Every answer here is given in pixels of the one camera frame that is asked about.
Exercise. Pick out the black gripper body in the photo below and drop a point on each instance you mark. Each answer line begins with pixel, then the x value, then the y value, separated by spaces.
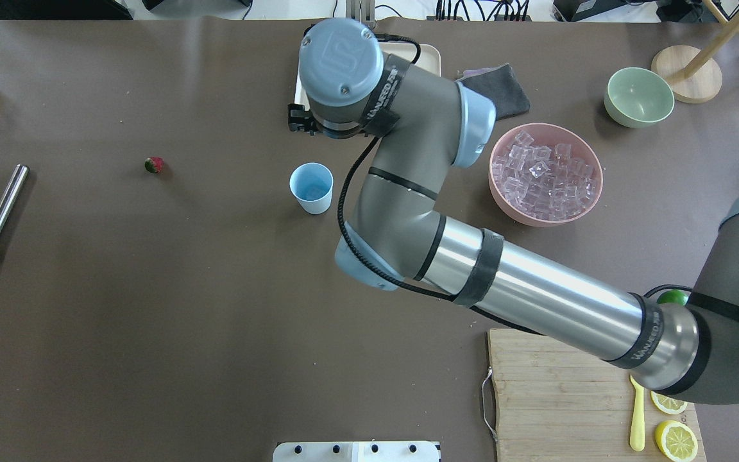
pixel 299 120

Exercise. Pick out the light blue cup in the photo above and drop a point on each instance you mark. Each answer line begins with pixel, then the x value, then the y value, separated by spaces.
pixel 311 184

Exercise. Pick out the red strawberry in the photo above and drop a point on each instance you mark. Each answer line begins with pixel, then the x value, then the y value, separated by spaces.
pixel 154 164

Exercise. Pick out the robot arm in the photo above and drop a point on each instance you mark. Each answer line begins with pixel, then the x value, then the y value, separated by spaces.
pixel 421 125

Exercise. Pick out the pink bowl of ice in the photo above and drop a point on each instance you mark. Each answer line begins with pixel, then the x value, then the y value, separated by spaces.
pixel 543 175

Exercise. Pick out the wooden cup stand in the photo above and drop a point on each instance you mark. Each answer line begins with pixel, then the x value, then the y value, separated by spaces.
pixel 692 74

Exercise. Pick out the cream rabbit tray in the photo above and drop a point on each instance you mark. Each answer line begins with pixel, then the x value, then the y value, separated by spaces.
pixel 429 60

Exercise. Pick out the grey folded cloth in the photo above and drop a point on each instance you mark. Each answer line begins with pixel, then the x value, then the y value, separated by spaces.
pixel 500 86

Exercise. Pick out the green ceramic bowl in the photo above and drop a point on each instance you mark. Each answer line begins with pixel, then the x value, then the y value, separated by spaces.
pixel 637 98

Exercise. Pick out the wooden cutting board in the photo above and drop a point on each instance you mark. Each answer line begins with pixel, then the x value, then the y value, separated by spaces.
pixel 554 403

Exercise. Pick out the green lime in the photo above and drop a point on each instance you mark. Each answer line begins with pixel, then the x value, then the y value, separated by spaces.
pixel 673 296

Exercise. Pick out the yellow plastic knife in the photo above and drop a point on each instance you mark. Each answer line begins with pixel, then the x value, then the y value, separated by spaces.
pixel 637 439

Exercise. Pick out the lemon half upper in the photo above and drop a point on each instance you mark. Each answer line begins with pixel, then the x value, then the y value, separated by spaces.
pixel 668 405

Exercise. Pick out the lemon half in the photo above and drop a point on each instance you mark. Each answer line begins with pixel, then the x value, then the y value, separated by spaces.
pixel 668 405
pixel 676 441

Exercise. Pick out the lemon half lower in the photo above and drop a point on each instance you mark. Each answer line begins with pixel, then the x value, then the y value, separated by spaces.
pixel 676 441

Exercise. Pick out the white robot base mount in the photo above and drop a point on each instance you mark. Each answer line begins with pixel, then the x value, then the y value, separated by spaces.
pixel 396 450

